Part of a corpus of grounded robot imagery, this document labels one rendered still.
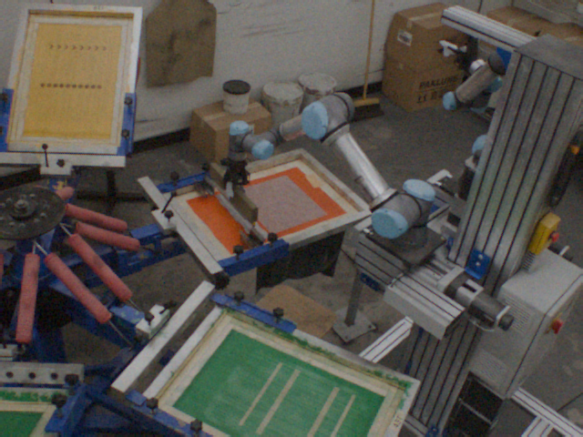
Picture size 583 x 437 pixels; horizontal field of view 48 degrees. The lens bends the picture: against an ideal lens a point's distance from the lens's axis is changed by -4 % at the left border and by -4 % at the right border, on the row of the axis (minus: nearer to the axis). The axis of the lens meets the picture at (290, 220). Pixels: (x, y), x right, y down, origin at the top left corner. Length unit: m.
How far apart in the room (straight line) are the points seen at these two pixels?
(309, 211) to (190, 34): 2.09
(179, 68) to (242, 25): 0.58
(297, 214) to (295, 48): 2.60
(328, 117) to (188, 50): 2.64
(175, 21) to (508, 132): 2.94
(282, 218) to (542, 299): 1.17
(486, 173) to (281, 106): 2.99
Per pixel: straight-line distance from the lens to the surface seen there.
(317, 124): 2.27
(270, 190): 3.13
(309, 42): 5.48
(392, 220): 2.24
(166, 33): 4.68
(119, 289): 2.45
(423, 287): 2.45
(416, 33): 5.74
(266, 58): 5.29
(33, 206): 2.48
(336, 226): 2.92
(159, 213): 2.78
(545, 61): 2.17
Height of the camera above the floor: 2.80
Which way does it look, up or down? 39 degrees down
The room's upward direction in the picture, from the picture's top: 7 degrees clockwise
